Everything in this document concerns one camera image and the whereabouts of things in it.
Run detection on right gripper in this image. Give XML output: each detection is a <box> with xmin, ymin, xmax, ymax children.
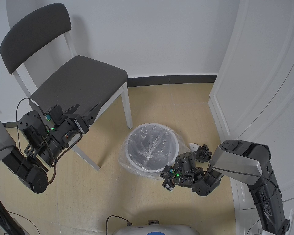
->
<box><xmin>162</xmin><ymin>174</ymin><xmax>192</xmax><ymax>191</ymax></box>

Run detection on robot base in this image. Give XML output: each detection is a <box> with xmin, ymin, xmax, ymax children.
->
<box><xmin>112</xmin><ymin>220</ymin><xmax>195</xmax><ymax>235</ymax></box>

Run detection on black cable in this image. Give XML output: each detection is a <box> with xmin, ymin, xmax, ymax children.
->
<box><xmin>106</xmin><ymin>215</ymin><xmax>133</xmax><ymax>235</ymax></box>
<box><xmin>16</xmin><ymin>98</ymin><xmax>50</xmax><ymax>143</ymax></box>

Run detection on white chair with grey cushions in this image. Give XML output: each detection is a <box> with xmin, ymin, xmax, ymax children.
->
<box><xmin>0</xmin><ymin>3</ymin><xmax>134</xmax><ymax>171</ymax></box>

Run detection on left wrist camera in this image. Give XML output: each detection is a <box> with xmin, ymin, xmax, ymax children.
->
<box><xmin>45</xmin><ymin>104</ymin><xmax>65</xmax><ymax>125</ymax></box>

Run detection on clear plastic bag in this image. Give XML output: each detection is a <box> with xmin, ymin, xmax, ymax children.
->
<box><xmin>118</xmin><ymin>123</ymin><xmax>191</xmax><ymax>181</ymax></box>

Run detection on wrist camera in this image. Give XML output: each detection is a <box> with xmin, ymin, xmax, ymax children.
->
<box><xmin>160</xmin><ymin>165</ymin><xmax>176</xmax><ymax>182</ymax></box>
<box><xmin>45</xmin><ymin>104</ymin><xmax>65</xmax><ymax>125</ymax></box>

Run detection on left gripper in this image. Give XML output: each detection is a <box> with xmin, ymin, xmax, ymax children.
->
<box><xmin>46</xmin><ymin>103</ymin><xmax>102</xmax><ymax>161</ymax></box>

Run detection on crumpled black plastic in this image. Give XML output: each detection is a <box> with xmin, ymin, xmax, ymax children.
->
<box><xmin>195</xmin><ymin>144</ymin><xmax>212</xmax><ymax>164</ymax></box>

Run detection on white trash bin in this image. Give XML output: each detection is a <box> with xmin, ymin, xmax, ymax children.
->
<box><xmin>127</xmin><ymin>123</ymin><xmax>179</xmax><ymax>172</ymax></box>

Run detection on white wardrobe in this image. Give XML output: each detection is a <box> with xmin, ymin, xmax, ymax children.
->
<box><xmin>209</xmin><ymin>0</ymin><xmax>294</xmax><ymax>235</ymax></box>

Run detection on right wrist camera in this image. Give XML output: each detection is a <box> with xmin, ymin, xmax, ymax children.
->
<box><xmin>160</xmin><ymin>165</ymin><xmax>176</xmax><ymax>182</ymax></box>

